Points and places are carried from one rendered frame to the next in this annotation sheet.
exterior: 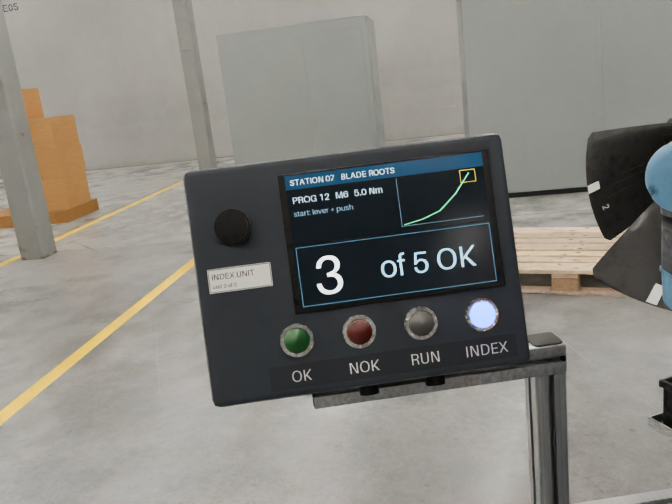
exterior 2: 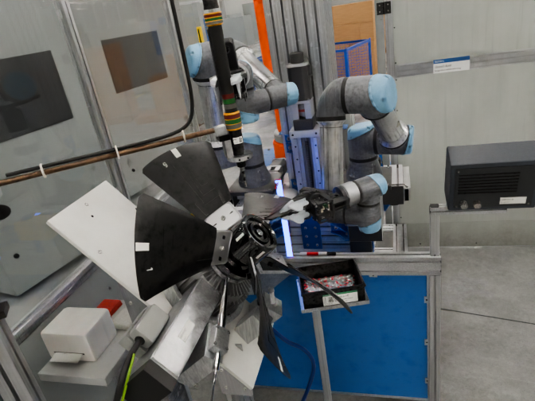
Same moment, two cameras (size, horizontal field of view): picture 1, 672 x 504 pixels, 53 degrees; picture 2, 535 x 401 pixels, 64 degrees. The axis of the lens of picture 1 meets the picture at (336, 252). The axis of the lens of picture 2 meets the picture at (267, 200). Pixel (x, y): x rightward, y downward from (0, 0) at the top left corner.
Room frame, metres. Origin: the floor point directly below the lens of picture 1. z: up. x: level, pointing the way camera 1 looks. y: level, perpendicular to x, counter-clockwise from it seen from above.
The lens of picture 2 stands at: (2.01, -0.24, 1.75)
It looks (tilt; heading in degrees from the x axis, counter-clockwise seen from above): 24 degrees down; 201
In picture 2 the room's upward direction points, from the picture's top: 10 degrees counter-clockwise
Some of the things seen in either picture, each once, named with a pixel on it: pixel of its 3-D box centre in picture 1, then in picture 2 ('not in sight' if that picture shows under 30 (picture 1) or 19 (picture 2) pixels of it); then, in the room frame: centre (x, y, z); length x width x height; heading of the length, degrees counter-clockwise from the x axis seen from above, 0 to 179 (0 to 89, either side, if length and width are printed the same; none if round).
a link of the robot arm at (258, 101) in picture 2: not in sight; (250, 103); (0.70, -0.74, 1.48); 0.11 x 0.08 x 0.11; 130
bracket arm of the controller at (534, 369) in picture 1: (437, 369); (466, 208); (0.58, -0.08, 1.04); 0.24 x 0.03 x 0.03; 94
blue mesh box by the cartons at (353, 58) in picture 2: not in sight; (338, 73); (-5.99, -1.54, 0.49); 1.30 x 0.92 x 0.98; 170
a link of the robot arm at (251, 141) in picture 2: not in sight; (247, 148); (0.29, -0.95, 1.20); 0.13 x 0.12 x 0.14; 130
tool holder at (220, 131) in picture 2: not in sight; (233, 142); (0.99, -0.70, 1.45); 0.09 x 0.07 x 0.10; 129
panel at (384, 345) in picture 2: not in sight; (326, 336); (0.62, -0.61, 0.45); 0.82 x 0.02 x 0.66; 94
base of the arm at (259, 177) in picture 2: not in sight; (253, 172); (0.29, -0.94, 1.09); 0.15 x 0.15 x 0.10
